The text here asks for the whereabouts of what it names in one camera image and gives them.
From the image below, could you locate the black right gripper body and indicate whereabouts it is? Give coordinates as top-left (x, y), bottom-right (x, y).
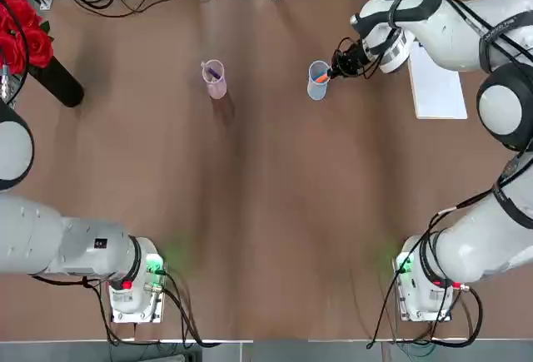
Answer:
top-left (343, 42), bottom-right (371, 77)

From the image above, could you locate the translucent blue plastic cup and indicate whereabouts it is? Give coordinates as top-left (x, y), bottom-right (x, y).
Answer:
top-left (306, 60), bottom-right (332, 102)

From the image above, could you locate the clipboard with black clip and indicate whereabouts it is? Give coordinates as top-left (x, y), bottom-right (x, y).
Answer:
top-left (406, 43), bottom-right (469, 121)

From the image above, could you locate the translucent pink plastic cup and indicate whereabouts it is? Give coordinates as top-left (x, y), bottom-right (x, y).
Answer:
top-left (201, 59), bottom-right (229, 100)

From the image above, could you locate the white paper sheet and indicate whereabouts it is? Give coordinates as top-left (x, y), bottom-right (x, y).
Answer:
top-left (408, 49), bottom-right (467, 119)

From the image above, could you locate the black vase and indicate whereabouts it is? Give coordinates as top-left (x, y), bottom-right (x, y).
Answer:
top-left (27, 54), bottom-right (86, 108)

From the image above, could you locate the red rose bouquet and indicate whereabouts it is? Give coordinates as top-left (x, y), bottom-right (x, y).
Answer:
top-left (0, 0), bottom-right (55, 76)

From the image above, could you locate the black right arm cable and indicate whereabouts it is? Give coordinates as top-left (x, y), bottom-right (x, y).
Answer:
top-left (366, 189), bottom-right (486, 350)

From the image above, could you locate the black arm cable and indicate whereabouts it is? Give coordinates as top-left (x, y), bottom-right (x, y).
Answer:
top-left (31, 268), bottom-right (224, 349)
top-left (366, 189), bottom-right (486, 350)

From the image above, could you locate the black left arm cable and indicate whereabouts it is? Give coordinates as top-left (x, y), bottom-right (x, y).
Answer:
top-left (31, 268), bottom-right (224, 349)

